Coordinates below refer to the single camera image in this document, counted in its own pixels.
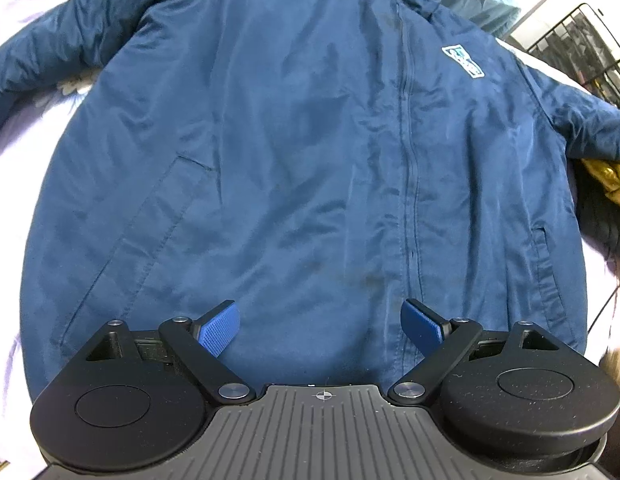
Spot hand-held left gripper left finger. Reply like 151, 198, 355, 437
84, 300, 257, 404

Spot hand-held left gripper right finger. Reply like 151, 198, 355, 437
387, 298, 561, 404

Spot navy blue jacket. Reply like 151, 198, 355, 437
0, 0, 620, 397

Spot black ribbed garment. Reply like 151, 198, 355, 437
578, 180, 620, 263

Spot gold shiny cloth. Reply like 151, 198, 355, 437
572, 159, 620, 207

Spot light blue cloth pile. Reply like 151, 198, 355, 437
440, 0, 523, 37

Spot black wire rack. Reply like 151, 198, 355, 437
527, 2, 620, 113

